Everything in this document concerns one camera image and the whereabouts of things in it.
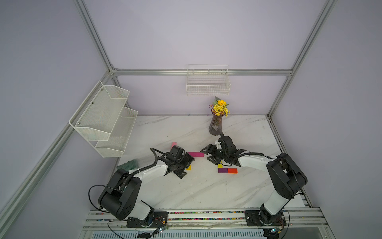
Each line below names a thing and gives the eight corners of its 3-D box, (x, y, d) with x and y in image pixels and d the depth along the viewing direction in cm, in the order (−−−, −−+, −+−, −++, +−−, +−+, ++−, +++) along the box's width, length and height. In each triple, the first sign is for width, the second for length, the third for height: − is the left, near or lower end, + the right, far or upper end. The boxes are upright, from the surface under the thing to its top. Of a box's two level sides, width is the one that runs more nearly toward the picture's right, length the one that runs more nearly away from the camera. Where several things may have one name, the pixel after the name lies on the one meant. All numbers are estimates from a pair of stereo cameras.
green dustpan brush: (119, 173, 92) (116, 170, 89) (119, 167, 95) (116, 163, 91) (138, 168, 94) (135, 165, 91) (137, 162, 97) (135, 158, 94)
